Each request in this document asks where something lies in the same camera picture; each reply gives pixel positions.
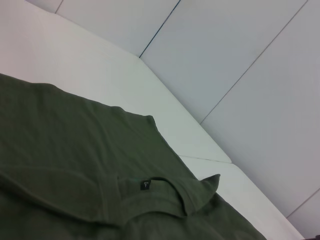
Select dark green FREE t-shirt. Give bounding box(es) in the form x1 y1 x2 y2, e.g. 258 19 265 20
0 72 268 240

